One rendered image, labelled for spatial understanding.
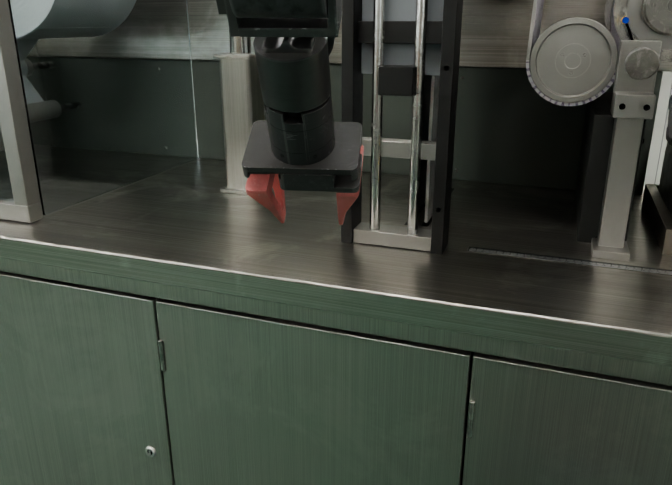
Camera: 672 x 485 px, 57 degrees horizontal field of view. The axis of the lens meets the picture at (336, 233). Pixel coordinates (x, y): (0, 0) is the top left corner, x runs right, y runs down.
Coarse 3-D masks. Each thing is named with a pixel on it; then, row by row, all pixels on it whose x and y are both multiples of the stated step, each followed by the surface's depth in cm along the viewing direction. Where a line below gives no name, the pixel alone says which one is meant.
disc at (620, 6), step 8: (616, 0) 85; (624, 0) 85; (616, 8) 85; (624, 8) 85; (616, 16) 85; (624, 16) 85; (616, 24) 86; (624, 24) 85; (624, 32) 86; (632, 32) 85; (656, 32) 84; (664, 56) 85
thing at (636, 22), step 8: (632, 0) 84; (640, 0) 84; (632, 8) 84; (640, 8) 84; (632, 16) 85; (640, 16) 84; (632, 24) 85; (640, 24) 85; (640, 32) 85; (648, 32) 85; (664, 40) 84; (664, 48) 85
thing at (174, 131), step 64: (64, 0) 108; (128, 0) 124; (64, 64) 110; (128, 64) 126; (0, 128) 103; (64, 128) 112; (128, 128) 128; (192, 128) 151; (0, 192) 107; (64, 192) 114
